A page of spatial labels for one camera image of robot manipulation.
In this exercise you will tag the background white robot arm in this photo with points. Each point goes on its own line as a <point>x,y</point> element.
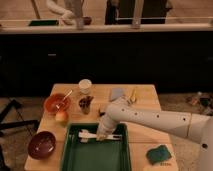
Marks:
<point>66,15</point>

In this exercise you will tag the green plastic tray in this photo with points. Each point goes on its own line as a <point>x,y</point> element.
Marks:
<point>108,155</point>

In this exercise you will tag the wooden spoon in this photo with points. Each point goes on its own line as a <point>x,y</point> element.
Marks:
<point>65,98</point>

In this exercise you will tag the background green tray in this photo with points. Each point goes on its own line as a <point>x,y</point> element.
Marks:
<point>44,23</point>

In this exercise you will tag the dark glass with utensils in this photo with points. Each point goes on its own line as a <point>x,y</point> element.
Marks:
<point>84,104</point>

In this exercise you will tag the orange bowl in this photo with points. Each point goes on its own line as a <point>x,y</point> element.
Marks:
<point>55,103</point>

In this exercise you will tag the apple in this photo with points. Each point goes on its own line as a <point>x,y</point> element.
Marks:
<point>61,116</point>

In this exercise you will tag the teal scrub sponge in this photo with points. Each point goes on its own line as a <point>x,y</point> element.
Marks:
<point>158,154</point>

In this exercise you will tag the white cup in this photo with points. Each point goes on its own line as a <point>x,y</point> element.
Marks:
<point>85,86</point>

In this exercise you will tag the background dark red bowl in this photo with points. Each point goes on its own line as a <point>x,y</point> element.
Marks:
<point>87,20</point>

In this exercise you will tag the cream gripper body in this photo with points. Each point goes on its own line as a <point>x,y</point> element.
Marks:
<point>101,137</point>

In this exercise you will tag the purple bowl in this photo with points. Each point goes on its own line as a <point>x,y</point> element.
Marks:
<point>42,145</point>

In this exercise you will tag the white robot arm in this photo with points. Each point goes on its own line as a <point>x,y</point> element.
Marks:
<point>195,127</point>

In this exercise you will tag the white dish brush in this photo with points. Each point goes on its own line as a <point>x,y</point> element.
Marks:
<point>85,135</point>

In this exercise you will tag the yellow banana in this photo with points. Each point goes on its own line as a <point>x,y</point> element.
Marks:
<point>133,97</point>

